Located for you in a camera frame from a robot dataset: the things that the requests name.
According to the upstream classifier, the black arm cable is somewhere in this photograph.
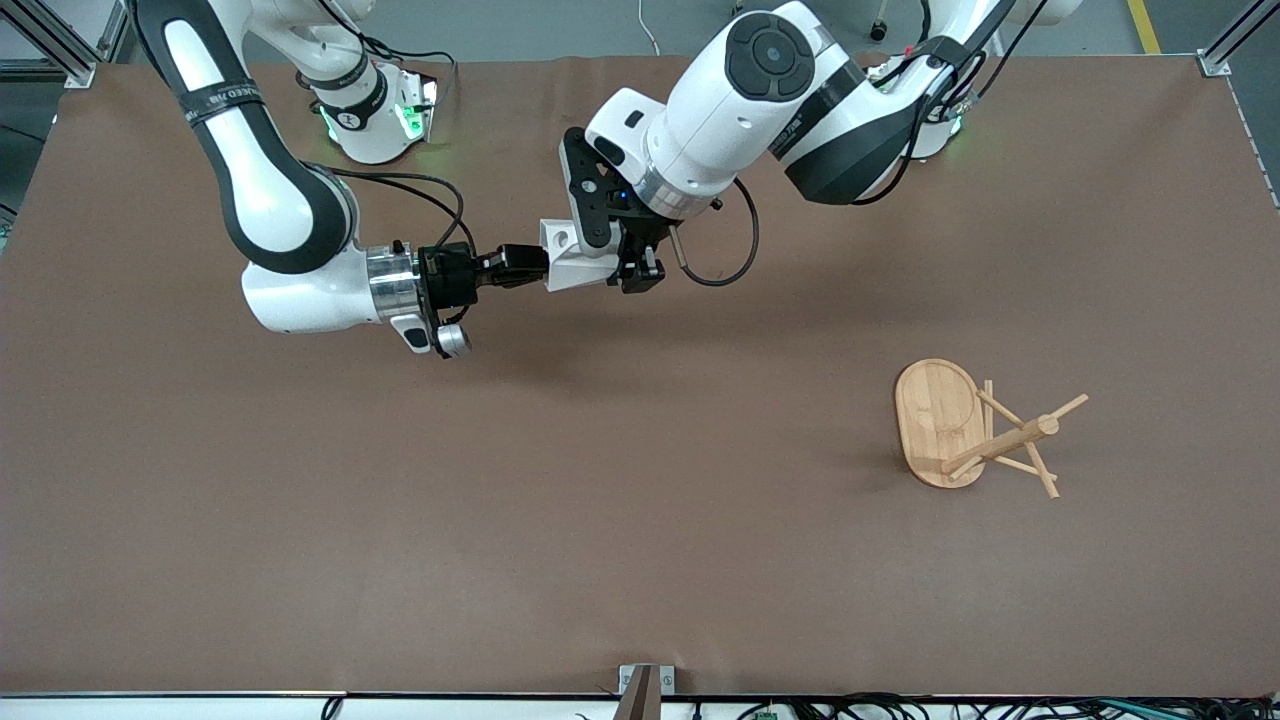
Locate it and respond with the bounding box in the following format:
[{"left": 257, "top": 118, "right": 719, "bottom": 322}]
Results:
[
  {"left": 668, "top": 176, "right": 762, "bottom": 289},
  {"left": 328, "top": 168, "right": 473, "bottom": 263}
]

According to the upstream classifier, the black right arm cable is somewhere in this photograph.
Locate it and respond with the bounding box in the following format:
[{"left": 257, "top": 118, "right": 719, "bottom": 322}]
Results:
[{"left": 328, "top": 168, "right": 473, "bottom": 263}]

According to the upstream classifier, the white faceted cup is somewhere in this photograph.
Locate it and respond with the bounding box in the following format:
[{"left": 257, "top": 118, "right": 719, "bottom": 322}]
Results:
[{"left": 540, "top": 217, "right": 627, "bottom": 294}]

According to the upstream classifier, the black cable bundle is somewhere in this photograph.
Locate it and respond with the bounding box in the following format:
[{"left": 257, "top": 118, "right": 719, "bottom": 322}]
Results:
[{"left": 738, "top": 692, "right": 1280, "bottom": 720}]

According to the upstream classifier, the aluminium frame post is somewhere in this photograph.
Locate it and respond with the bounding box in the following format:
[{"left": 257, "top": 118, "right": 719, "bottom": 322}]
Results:
[
  {"left": 1198, "top": 0, "right": 1280, "bottom": 80},
  {"left": 0, "top": 0, "right": 98, "bottom": 90}
]

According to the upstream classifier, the black right base cable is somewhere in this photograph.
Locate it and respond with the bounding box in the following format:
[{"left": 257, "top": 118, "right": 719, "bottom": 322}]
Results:
[{"left": 362, "top": 38, "right": 460, "bottom": 93}]

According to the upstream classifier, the metal table edge bracket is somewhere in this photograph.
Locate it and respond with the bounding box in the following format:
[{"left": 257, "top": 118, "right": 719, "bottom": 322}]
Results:
[{"left": 618, "top": 664, "right": 677, "bottom": 720}]

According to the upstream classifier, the wooden cup rack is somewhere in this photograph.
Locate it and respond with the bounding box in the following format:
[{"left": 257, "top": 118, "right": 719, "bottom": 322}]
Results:
[{"left": 894, "top": 358, "right": 1090, "bottom": 500}]

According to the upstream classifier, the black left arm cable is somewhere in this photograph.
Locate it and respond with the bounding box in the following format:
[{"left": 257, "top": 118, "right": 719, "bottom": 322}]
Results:
[{"left": 668, "top": 176, "right": 762, "bottom": 289}]

